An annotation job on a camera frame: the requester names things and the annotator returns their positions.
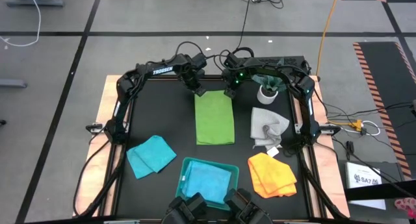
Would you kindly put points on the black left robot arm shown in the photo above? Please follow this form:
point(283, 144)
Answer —
point(162, 68)

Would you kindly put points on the light blue microfiber towel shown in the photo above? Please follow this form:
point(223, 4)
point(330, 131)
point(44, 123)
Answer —
point(204, 180)

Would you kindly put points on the grey floor bar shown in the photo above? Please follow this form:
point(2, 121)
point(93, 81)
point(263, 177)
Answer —
point(13, 83)

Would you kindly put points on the black beam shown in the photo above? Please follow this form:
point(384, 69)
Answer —
point(373, 191)

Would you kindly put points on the silver metal bracket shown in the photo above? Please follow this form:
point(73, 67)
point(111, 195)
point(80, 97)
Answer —
point(297, 128)

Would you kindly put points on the yellow power splitter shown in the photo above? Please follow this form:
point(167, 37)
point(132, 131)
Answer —
point(356, 124)

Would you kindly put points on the black power adapter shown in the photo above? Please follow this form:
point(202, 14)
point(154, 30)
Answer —
point(349, 146)

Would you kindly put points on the grey desk foot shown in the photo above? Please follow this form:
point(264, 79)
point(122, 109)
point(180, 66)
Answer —
point(32, 3)

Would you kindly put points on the black table clamp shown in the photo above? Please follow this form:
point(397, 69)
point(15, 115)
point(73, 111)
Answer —
point(92, 128)
point(330, 129)

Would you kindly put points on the pink patterned object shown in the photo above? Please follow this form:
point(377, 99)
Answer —
point(406, 206)

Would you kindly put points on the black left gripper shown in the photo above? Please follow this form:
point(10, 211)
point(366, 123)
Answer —
point(191, 77)

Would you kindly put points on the teal microfiber towel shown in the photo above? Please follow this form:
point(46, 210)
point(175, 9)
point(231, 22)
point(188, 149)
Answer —
point(149, 156)

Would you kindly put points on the grey microfiber towel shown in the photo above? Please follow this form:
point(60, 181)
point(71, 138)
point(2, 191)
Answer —
point(263, 118)

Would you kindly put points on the black computer case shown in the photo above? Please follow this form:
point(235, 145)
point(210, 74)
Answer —
point(295, 60)

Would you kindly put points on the white paper box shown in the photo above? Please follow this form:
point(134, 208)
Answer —
point(362, 172)

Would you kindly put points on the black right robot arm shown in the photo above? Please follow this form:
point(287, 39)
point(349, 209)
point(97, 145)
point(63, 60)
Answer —
point(276, 69)

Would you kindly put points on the teal plastic tray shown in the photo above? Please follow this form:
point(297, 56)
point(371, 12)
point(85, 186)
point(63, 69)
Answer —
point(235, 175)

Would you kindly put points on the white plant pot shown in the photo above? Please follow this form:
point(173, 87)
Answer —
point(267, 99)

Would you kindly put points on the orange microfiber towel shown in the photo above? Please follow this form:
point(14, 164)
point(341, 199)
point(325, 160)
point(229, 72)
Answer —
point(269, 175)

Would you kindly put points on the black aluminium table frame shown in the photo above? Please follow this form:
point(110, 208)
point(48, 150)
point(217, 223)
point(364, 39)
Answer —
point(214, 78)

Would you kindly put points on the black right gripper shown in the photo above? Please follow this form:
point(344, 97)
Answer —
point(235, 79)

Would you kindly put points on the green microfiber towel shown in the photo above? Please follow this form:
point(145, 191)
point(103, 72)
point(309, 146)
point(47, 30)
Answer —
point(214, 120)

